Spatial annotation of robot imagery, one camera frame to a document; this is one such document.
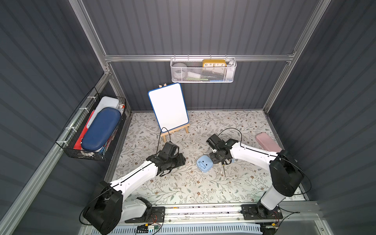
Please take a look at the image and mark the white plastic container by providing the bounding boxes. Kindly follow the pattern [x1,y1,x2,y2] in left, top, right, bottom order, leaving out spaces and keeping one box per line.
[86,96,119,129]

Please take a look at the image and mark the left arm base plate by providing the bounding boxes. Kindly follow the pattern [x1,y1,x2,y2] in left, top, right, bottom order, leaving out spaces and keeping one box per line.
[125,207,165,223]

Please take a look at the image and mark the dark blue oval case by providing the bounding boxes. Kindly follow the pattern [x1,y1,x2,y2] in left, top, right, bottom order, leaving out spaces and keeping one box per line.
[81,107,121,151]

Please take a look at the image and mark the black yellow screwdriver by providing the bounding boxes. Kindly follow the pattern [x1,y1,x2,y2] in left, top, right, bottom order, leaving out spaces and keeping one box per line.
[221,161,226,177]

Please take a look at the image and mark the white tape roll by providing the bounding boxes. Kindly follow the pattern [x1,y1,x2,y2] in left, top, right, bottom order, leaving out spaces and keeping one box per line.
[171,63,188,80]

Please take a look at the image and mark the white board blue frame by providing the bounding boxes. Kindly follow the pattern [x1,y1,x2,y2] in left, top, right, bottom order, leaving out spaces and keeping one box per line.
[147,82,190,133]

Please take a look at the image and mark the light blue alarm clock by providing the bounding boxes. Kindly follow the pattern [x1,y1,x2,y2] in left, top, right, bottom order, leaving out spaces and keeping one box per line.
[196,155,214,173]

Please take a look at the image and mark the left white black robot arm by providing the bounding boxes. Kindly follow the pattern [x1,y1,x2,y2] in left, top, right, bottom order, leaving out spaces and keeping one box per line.
[82,142,186,235]

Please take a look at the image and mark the wooden easel stand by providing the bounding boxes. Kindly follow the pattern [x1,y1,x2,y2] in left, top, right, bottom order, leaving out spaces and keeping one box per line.
[158,84,191,143]

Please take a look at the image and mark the black wire wall basket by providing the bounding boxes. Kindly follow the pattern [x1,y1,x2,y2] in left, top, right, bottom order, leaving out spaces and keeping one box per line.
[55,88,127,162]

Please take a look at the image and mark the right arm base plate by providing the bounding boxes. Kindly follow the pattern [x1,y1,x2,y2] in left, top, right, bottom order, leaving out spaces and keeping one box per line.
[240,203,283,221]

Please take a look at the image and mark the pink pencil case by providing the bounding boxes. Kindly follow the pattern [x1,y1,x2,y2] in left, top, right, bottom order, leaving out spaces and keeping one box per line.
[256,132,282,152]

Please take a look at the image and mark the white wire mesh basket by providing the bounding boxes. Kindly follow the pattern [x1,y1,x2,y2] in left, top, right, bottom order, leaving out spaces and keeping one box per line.
[170,57,237,83]

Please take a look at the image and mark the yellow clock in basket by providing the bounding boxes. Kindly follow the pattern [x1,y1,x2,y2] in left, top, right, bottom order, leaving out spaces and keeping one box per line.
[202,59,227,68]

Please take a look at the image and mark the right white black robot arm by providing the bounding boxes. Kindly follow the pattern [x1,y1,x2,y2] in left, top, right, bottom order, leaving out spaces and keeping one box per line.
[206,134,304,212]

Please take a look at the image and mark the red folder in basket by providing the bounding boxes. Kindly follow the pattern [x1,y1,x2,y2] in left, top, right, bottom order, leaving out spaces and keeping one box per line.
[73,111,95,150]

